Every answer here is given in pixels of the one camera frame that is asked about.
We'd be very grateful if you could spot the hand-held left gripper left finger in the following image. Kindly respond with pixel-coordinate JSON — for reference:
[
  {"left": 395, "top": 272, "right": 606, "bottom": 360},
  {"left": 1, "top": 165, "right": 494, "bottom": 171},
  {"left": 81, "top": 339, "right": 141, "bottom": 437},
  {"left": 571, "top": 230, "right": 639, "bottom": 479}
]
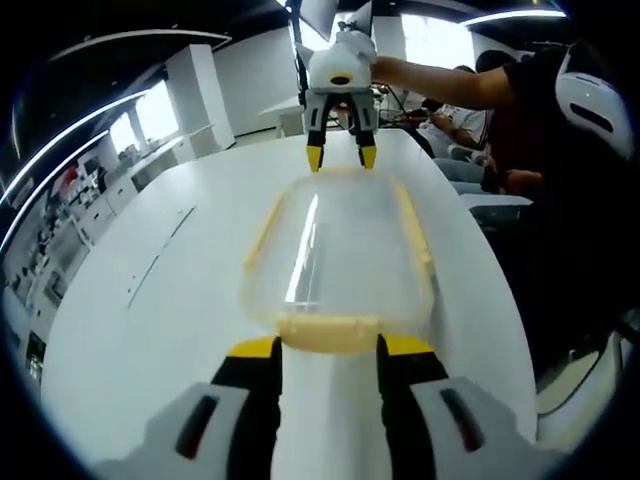
[{"left": 94, "top": 335, "right": 284, "bottom": 480}]

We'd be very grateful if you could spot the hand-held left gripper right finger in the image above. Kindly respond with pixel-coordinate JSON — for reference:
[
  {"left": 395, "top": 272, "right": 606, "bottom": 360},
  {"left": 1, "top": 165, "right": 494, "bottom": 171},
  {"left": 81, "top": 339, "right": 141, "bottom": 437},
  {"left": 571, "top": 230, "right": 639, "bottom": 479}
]
[{"left": 375, "top": 333, "right": 539, "bottom": 480}]

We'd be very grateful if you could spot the person's dark shirt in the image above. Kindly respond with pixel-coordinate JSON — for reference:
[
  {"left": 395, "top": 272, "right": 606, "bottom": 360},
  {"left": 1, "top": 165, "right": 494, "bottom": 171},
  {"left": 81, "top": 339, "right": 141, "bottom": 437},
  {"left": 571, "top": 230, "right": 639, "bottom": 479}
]
[{"left": 479, "top": 42, "right": 640, "bottom": 361}]

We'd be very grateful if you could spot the white worn chest device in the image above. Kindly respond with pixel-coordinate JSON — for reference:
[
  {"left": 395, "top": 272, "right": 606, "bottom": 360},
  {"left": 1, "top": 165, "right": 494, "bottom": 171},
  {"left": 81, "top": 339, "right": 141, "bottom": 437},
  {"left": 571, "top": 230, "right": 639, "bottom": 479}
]
[{"left": 553, "top": 39, "right": 632, "bottom": 161}]

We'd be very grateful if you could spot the clear lid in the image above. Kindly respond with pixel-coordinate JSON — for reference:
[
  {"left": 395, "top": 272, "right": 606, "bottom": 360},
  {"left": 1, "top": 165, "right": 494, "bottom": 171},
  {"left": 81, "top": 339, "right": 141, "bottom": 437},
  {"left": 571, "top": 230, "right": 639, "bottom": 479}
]
[{"left": 241, "top": 166, "right": 437, "bottom": 355}]

